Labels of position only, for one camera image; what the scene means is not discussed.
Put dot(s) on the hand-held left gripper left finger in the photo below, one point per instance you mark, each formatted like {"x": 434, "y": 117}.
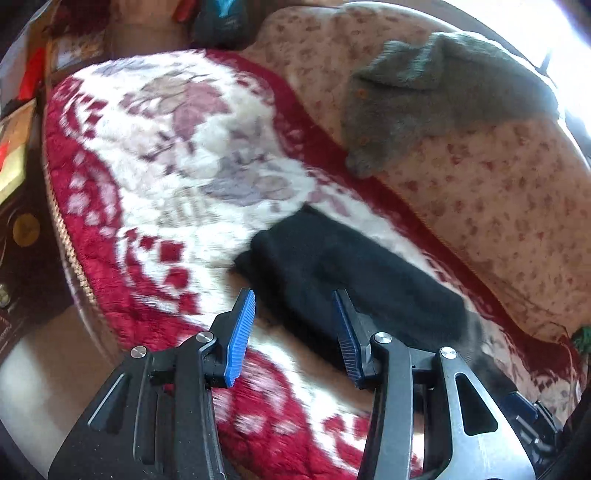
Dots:
{"x": 240, "y": 332}

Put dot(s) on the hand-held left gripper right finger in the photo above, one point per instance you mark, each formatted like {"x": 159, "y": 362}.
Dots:
{"x": 346, "y": 332}

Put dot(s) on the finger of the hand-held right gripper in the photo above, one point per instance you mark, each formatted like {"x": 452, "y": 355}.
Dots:
{"x": 519, "y": 408}

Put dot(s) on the black pants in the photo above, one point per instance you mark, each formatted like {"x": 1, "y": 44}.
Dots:
{"x": 332, "y": 281}

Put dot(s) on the green yarn bundle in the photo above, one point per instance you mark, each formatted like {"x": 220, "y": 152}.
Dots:
{"x": 582, "y": 339}

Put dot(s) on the pink floral quilt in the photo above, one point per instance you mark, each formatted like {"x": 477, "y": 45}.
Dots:
{"x": 485, "y": 207}

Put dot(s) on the red and white floral blanket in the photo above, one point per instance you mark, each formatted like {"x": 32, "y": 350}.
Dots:
{"x": 161, "y": 161}

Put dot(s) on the dark wooden cabinet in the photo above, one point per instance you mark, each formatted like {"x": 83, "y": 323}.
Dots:
{"x": 27, "y": 267}

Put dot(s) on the grey fuzzy garment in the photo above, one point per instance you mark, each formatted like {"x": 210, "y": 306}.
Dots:
{"x": 415, "y": 101}

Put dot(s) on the yellow box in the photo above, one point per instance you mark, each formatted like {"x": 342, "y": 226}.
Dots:
{"x": 14, "y": 152}

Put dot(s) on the teal plastic bag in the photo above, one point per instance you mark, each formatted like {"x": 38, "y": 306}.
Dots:
{"x": 221, "y": 21}

